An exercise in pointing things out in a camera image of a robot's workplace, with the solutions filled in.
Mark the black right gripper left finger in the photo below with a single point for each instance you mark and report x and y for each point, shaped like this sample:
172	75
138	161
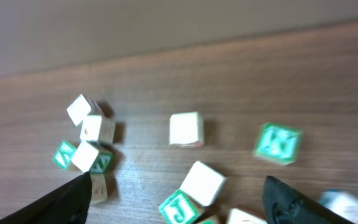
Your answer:
68	204

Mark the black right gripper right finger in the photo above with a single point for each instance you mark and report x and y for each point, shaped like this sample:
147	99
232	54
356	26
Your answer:
285	205

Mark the yellow edged picture block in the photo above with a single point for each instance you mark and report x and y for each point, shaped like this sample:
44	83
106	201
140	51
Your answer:
342	203

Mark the yellow side picture block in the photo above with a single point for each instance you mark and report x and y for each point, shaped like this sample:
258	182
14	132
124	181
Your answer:
203	184

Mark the green J letter block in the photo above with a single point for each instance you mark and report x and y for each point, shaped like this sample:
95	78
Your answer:
179	208

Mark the red V letter block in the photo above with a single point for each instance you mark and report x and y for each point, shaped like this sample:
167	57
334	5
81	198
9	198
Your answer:
99	188

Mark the green A letter block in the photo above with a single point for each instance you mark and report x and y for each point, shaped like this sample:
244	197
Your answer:
64	154

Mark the snail picture blue block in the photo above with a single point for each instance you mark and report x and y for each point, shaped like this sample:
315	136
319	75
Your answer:
238	216

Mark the green Z side block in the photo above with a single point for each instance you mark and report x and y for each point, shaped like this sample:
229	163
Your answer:
92	158

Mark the green N letter block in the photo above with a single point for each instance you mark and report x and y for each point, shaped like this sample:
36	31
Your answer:
278	144

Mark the green E letter block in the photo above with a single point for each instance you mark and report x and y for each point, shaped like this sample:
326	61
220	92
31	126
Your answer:
210	220

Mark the block with blue side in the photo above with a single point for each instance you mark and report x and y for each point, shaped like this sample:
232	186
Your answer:
98	128

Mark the plain top far-left block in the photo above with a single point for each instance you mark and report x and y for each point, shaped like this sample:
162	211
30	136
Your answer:
81	107

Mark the block with red side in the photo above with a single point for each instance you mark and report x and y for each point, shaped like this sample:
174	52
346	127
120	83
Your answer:
186	129

